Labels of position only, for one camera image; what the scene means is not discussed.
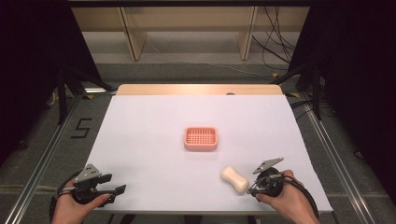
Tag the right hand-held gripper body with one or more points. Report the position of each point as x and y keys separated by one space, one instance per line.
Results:
x=271 y=183

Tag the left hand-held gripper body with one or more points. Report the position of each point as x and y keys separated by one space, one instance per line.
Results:
x=88 y=172

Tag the cream soap bar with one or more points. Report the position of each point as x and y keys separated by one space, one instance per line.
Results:
x=235 y=179

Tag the pink soap dish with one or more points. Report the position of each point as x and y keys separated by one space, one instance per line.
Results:
x=200 y=146

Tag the person's right hand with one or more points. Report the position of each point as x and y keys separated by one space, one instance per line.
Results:
x=292 y=199

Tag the person's left hand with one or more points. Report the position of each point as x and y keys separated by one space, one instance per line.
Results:
x=68 y=210

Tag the white table sheet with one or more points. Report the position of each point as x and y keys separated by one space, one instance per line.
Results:
x=155 y=155

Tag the black tripod stand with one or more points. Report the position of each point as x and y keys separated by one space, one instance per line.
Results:
x=62 y=93
x=316 y=93

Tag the black curtain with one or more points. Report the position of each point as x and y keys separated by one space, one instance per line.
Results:
x=358 y=77
x=31 y=62

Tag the light wooden shelf unit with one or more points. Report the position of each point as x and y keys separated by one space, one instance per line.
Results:
x=135 y=37

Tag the aluminium floor rail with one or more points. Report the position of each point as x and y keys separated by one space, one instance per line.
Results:
x=40 y=168
x=339 y=161

